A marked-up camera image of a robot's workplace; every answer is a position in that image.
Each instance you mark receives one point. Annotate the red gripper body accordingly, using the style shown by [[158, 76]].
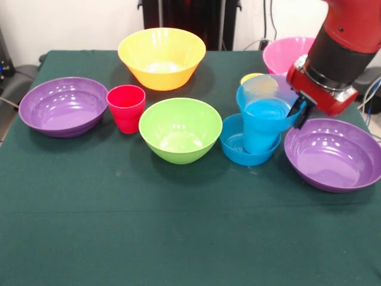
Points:
[[321, 95]]

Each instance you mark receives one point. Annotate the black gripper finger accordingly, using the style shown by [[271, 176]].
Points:
[[305, 116], [297, 106]]

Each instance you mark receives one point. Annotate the blue bowl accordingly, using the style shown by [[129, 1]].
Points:
[[235, 155], [268, 122]]

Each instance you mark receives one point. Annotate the pink bowl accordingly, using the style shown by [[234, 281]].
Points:
[[282, 56]]

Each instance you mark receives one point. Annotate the blue cup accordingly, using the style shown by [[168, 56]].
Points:
[[259, 143]]

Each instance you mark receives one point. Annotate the orange cup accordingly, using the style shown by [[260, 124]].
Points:
[[248, 79]]

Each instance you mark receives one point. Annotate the green bowl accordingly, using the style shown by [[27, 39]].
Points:
[[181, 152]]

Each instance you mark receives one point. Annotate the orange bowl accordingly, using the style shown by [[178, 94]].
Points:
[[160, 80]]

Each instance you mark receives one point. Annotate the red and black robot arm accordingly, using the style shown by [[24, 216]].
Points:
[[342, 44]]

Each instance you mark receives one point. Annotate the black computer tower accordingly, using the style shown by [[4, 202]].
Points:
[[6, 59]]

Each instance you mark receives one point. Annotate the purple bowl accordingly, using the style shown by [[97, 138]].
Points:
[[330, 161], [59, 113]]

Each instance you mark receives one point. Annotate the black knobbed device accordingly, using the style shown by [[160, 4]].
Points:
[[372, 86]]

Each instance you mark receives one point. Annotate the red cup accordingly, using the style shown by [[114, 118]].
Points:
[[126, 113]]

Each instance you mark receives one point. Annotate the dark green tablecloth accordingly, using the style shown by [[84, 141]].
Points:
[[119, 238]]

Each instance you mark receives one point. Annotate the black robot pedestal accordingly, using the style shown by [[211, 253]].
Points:
[[193, 18]]

